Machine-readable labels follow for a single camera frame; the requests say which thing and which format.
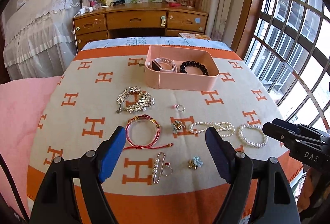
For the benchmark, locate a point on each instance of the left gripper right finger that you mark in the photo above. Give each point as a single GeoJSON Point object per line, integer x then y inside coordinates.
{"type": "Point", "coordinates": [274, 201]}

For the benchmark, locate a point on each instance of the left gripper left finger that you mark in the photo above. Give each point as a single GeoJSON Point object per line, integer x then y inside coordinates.
{"type": "Point", "coordinates": [56, 201]}

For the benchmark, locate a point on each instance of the pink jewelry tray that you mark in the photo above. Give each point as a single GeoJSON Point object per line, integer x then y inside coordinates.
{"type": "Point", "coordinates": [196, 69]}

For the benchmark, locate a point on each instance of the pink smart watch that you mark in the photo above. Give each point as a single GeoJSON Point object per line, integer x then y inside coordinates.
{"type": "Point", "coordinates": [163, 64]}

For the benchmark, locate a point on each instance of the blue flower brooch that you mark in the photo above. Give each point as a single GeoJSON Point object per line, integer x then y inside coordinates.
{"type": "Point", "coordinates": [195, 163]}

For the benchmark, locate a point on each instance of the pearl safety pin brooch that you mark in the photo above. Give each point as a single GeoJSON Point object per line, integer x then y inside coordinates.
{"type": "Point", "coordinates": [157, 167]}

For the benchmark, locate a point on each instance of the window with metal bars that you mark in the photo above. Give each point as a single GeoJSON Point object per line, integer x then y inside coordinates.
{"type": "Point", "coordinates": [285, 44]}

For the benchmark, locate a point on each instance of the orange beige H-pattern blanket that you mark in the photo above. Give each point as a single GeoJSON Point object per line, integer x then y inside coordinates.
{"type": "Point", "coordinates": [105, 88]}

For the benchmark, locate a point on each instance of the gold flower brooch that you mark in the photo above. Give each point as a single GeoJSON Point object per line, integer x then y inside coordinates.
{"type": "Point", "coordinates": [177, 126]}

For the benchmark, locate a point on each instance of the blue tree-print bedsheet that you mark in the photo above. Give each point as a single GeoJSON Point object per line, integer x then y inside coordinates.
{"type": "Point", "coordinates": [176, 41]}

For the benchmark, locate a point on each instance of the food cover magazine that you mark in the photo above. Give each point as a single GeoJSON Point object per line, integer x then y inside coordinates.
{"type": "Point", "coordinates": [195, 36]}

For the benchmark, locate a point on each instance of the white lace covered piano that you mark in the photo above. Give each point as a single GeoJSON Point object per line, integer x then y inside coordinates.
{"type": "Point", "coordinates": [39, 39]}

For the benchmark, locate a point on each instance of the white power adapter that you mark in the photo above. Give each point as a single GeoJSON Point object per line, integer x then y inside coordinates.
{"type": "Point", "coordinates": [85, 9]}

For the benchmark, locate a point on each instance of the red box on desk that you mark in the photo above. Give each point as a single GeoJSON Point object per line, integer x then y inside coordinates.
{"type": "Point", "coordinates": [174, 4]}

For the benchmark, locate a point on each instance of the wooden desk with drawers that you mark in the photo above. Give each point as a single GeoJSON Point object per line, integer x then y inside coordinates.
{"type": "Point", "coordinates": [138, 20]}

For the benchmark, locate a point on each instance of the black flashlight on desk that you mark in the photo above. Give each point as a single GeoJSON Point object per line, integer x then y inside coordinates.
{"type": "Point", "coordinates": [119, 2]}

